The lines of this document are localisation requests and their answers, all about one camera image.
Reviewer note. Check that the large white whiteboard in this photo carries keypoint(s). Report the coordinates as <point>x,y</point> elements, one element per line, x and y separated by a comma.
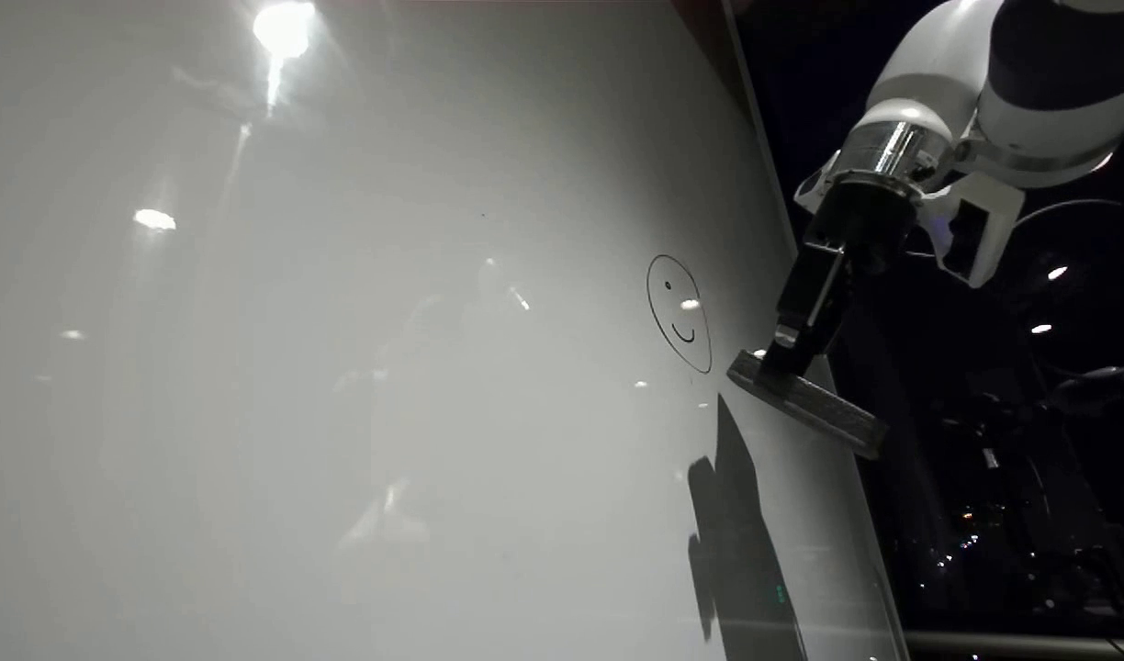
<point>344,367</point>

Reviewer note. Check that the black whiteboard duster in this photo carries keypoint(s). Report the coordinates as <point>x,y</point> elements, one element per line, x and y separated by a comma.
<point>822,405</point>

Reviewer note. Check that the black smiley face drawing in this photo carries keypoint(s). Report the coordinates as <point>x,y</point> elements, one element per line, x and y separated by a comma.
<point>683,332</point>

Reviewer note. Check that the grey metal rail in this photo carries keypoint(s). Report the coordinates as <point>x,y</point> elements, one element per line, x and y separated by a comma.
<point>1016,643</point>

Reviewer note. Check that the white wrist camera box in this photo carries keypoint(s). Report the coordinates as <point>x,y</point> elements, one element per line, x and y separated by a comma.
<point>978,231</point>

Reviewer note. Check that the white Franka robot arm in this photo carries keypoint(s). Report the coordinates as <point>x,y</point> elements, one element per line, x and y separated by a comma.
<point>941,60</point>

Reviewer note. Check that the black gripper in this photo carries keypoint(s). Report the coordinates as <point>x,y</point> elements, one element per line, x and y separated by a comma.
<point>852,242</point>

